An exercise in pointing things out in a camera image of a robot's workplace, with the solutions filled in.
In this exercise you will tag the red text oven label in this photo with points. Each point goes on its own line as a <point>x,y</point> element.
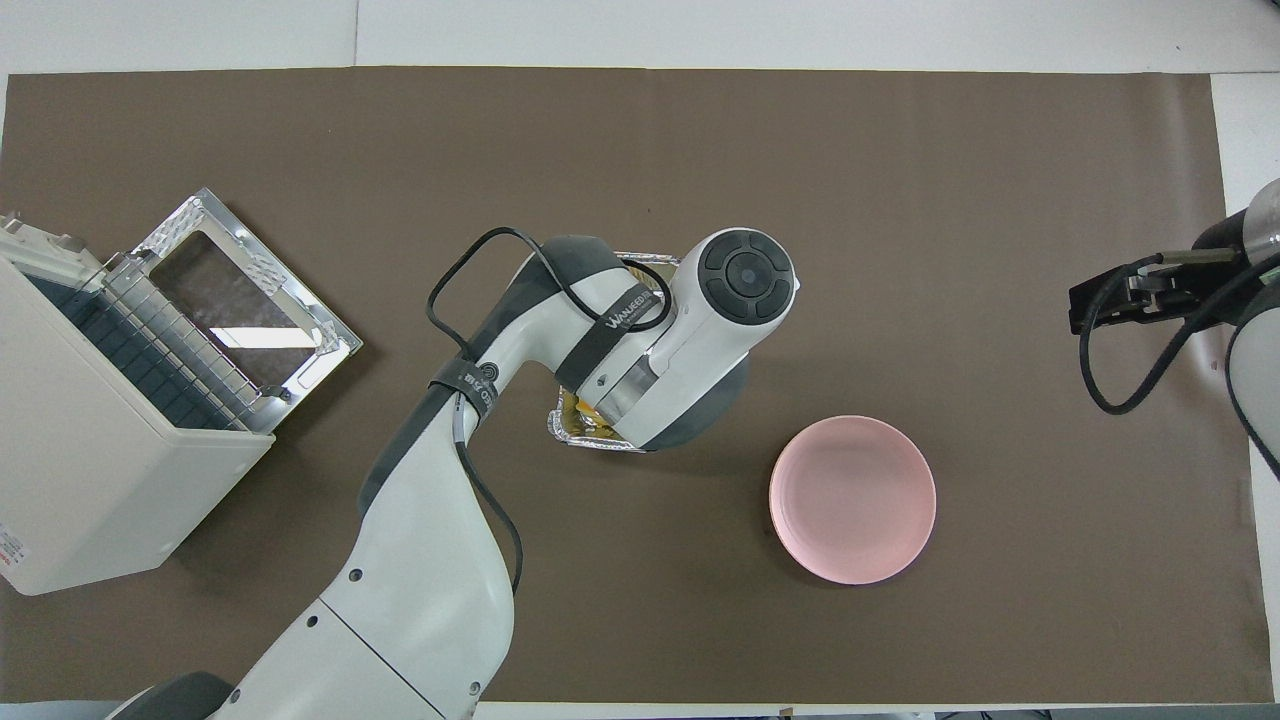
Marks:
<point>8,555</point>

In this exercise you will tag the brown table mat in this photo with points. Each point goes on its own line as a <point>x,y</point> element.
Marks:
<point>600,150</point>

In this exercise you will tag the chrome framed glass oven door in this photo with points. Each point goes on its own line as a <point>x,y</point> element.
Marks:
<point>230,300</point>

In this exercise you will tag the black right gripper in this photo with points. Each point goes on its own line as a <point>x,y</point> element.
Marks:
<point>1205,295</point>

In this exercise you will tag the white toaster oven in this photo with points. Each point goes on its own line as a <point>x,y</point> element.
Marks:
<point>90,480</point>

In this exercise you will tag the pink round plate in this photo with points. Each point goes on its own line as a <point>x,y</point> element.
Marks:
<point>852,500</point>

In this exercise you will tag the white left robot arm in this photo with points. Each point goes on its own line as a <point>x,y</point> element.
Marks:
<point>430,560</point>

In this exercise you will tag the aluminium foil tray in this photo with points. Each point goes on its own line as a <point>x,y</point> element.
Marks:
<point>575,432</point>

